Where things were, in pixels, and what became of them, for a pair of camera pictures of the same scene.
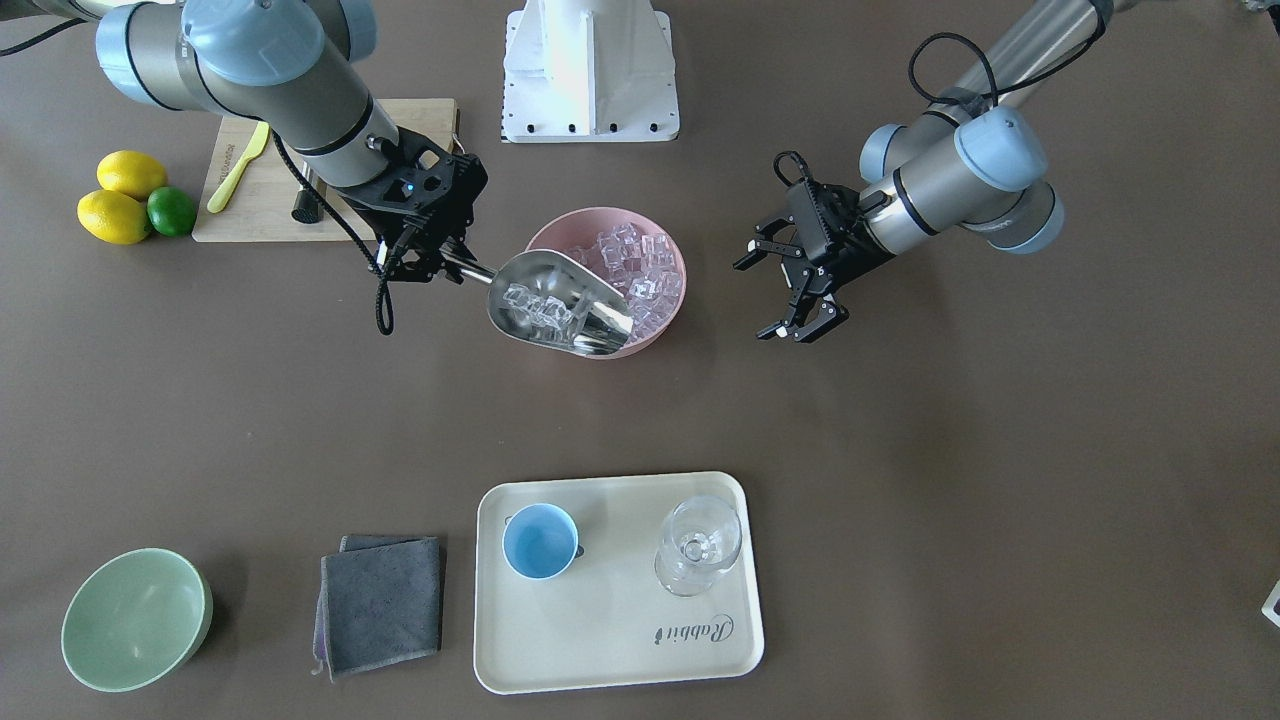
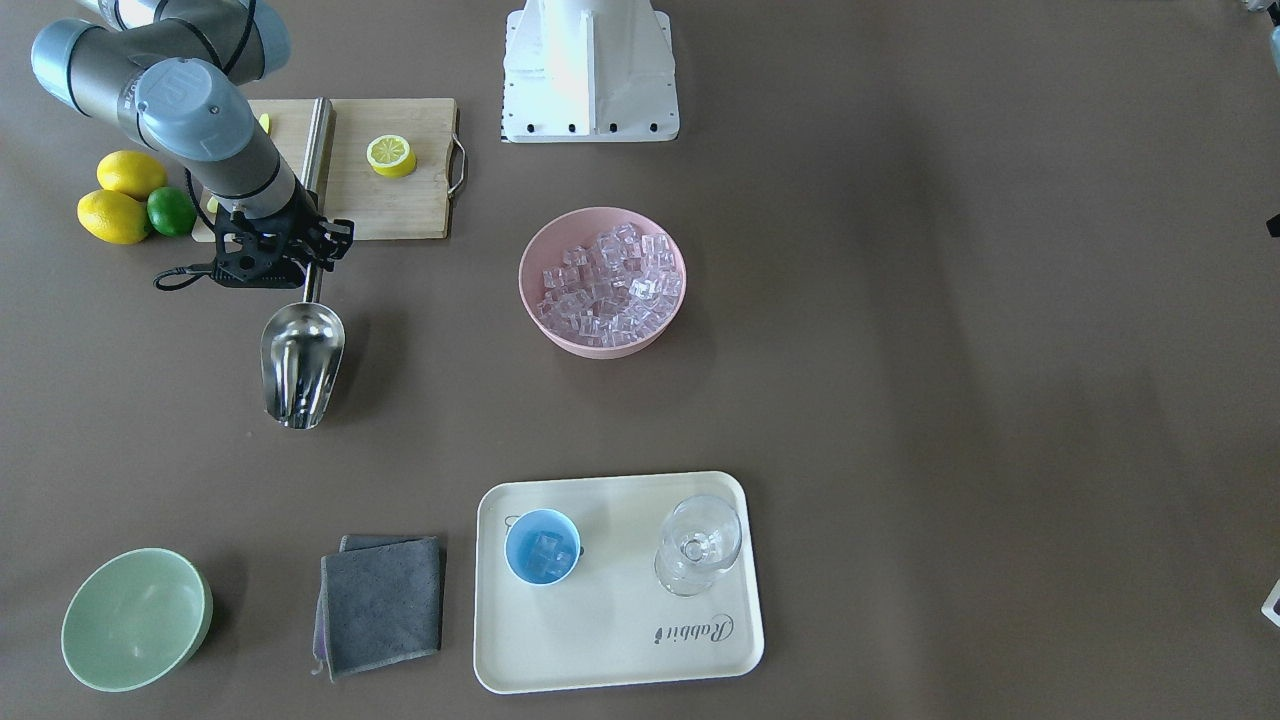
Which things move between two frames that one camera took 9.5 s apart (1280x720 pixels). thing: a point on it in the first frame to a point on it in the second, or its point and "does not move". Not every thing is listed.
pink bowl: (640, 256) does not move
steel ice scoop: (542, 299) to (301, 350)
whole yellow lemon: (134, 173) does not move
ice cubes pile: (643, 268) does not move
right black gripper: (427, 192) to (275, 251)
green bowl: (138, 622) does not move
